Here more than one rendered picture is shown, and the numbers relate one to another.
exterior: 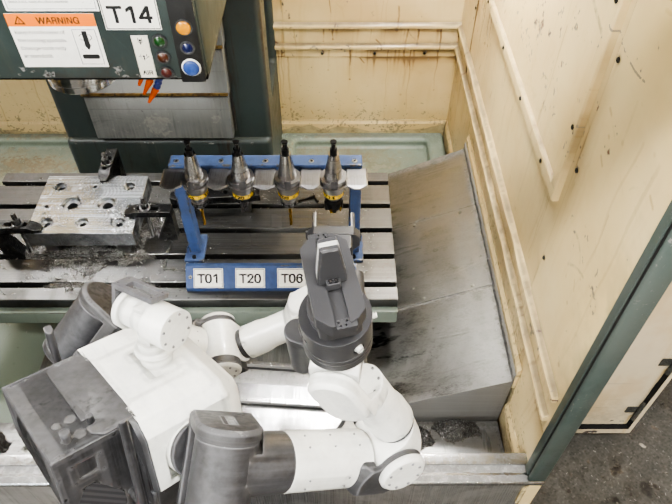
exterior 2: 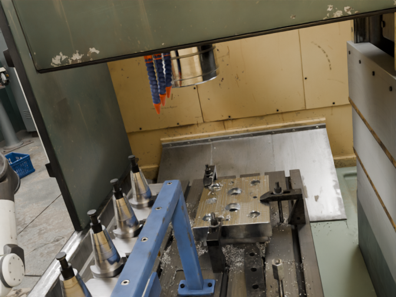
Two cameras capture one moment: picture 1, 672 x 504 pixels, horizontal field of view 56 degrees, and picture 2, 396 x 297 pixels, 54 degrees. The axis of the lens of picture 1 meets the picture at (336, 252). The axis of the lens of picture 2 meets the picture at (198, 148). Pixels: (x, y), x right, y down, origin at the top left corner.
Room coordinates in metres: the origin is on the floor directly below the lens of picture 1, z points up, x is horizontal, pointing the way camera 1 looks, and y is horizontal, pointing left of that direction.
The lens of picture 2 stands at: (1.45, -0.40, 1.63)
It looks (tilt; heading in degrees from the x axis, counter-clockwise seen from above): 22 degrees down; 103
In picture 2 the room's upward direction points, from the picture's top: 12 degrees counter-clockwise
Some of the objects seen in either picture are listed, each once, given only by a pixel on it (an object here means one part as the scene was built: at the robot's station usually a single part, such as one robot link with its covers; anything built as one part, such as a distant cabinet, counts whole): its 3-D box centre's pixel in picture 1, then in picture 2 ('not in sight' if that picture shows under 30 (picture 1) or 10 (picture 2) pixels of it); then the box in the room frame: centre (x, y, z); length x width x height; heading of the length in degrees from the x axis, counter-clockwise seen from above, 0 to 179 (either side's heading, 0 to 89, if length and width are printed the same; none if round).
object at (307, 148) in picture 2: not in sight; (240, 184); (1.23, 1.23, 0.75); 0.89 x 0.67 x 0.26; 0
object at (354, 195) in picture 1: (354, 211); not in sight; (1.19, -0.05, 1.05); 0.10 x 0.05 x 0.30; 0
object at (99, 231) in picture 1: (91, 209); (234, 205); (1.28, 0.69, 0.97); 0.29 x 0.23 x 0.05; 90
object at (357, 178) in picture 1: (356, 179); not in sight; (1.13, -0.05, 1.21); 0.07 x 0.05 x 0.01; 0
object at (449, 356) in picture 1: (364, 268); not in sight; (1.24, -0.09, 0.75); 0.89 x 0.70 x 0.26; 0
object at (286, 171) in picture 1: (286, 164); (102, 245); (1.13, 0.12, 1.26); 0.04 x 0.04 x 0.07
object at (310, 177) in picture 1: (310, 179); (98, 289); (1.13, 0.06, 1.21); 0.07 x 0.05 x 0.01; 0
